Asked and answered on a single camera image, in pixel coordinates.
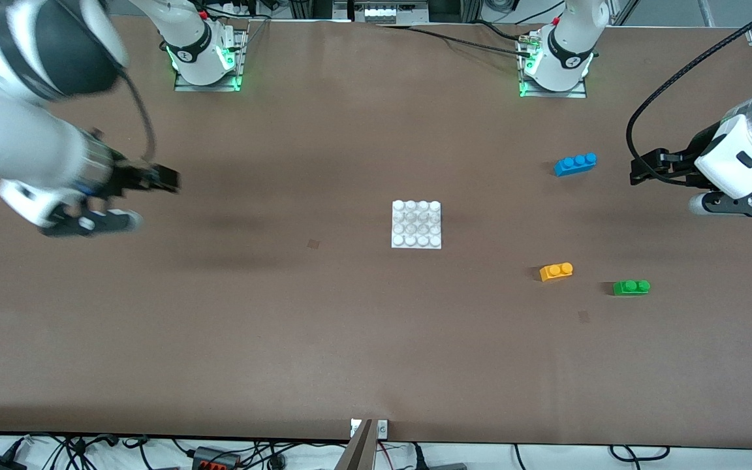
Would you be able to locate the yellow two-stud block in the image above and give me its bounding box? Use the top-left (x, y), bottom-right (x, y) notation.
top-left (539, 262), bottom-right (574, 283)

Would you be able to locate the white studded base plate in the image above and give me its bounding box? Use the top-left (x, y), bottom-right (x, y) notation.
top-left (391, 200), bottom-right (443, 250)

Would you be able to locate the blue three-stud block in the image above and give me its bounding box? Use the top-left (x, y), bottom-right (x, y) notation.
top-left (554, 153), bottom-right (598, 177)

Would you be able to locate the white power strip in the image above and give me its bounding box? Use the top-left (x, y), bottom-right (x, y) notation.
top-left (353, 0), bottom-right (429, 24)

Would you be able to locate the black adapter with red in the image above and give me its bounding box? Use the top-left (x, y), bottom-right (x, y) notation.
top-left (191, 446), bottom-right (241, 470)

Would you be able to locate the black arm base cable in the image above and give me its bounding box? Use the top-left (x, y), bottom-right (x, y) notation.
top-left (376, 23), bottom-right (533, 56)

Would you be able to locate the black looped floor cable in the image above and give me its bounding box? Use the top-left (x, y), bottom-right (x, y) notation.
top-left (610, 445), bottom-right (670, 463)

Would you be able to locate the small metal edge bracket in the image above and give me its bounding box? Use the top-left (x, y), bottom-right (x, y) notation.
top-left (350, 419), bottom-right (388, 438)

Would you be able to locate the brown slanted post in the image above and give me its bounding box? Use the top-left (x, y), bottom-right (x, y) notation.
top-left (334, 420), bottom-right (377, 470)

